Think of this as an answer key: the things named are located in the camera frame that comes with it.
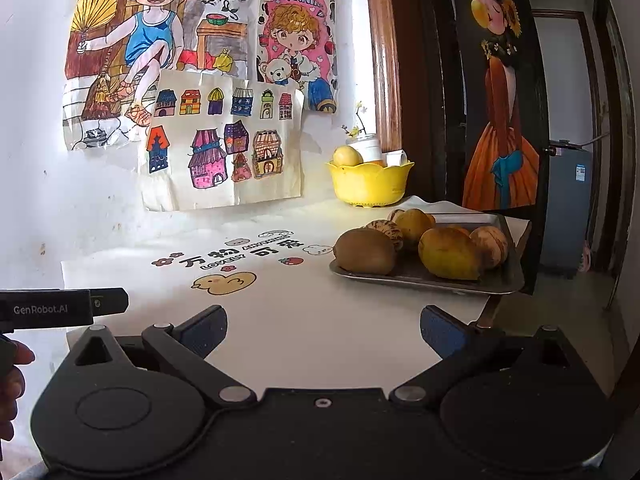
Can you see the girl in orange dress painting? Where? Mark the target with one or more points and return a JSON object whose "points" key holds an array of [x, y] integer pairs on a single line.
{"points": [[500, 160]]}

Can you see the metal tray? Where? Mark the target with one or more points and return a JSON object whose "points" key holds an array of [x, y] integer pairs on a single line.
{"points": [[500, 280]]}

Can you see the girl with teddy drawing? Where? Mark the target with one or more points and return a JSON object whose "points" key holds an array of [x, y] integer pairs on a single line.
{"points": [[295, 45]]}

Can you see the pale yellow fruit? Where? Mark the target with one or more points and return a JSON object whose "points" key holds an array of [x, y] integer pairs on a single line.
{"points": [[347, 156]]}

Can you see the small pink object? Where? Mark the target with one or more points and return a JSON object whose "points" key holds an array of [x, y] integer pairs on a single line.
{"points": [[587, 257]]}

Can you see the person's left hand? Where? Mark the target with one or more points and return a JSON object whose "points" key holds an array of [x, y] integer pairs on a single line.
{"points": [[12, 395]]}

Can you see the yellow plastic bowl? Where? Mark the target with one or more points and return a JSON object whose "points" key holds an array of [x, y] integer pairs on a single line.
{"points": [[370, 185]]}

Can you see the white paper roll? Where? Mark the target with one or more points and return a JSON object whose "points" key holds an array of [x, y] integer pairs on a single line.
{"points": [[395, 157]]}

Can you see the dark wooden door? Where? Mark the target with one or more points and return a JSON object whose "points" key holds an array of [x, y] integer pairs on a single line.
{"points": [[532, 250]]}

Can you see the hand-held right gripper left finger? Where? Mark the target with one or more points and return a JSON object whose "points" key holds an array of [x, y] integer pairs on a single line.
{"points": [[205, 329]]}

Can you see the boy with fan drawing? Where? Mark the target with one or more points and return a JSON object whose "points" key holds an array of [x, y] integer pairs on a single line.
{"points": [[150, 35]]}

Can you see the grey appliance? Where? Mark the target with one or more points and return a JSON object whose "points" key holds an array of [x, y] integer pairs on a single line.
{"points": [[567, 210]]}

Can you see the brown wooden door trim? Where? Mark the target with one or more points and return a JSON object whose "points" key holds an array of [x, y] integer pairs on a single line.
{"points": [[382, 60]]}

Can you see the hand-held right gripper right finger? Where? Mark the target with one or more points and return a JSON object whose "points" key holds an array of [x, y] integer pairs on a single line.
{"points": [[440, 330]]}

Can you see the white cup with flower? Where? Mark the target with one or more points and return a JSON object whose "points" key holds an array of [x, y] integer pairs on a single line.
{"points": [[367, 149]]}

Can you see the brown inner doorway frame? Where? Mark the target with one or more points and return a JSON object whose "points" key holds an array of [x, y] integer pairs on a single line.
{"points": [[594, 120]]}

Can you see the large brown kiwi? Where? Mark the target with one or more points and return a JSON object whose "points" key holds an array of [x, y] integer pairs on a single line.
{"points": [[365, 252]]}

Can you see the green-yellow round fruit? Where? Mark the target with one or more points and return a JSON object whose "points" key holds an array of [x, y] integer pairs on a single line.
{"points": [[450, 255]]}

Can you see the yellow-brown round fruit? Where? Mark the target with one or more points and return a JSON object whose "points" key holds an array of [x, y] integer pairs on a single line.
{"points": [[415, 225]]}

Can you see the colourful houses drawing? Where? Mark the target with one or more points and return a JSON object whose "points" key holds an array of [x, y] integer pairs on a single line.
{"points": [[220, 155]]}

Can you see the printed white table mat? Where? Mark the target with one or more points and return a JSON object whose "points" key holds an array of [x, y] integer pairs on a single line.
{"points": [[300, 320]]}

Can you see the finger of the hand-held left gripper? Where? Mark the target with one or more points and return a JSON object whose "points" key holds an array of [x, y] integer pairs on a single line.
{"points": [[110, 301]]}

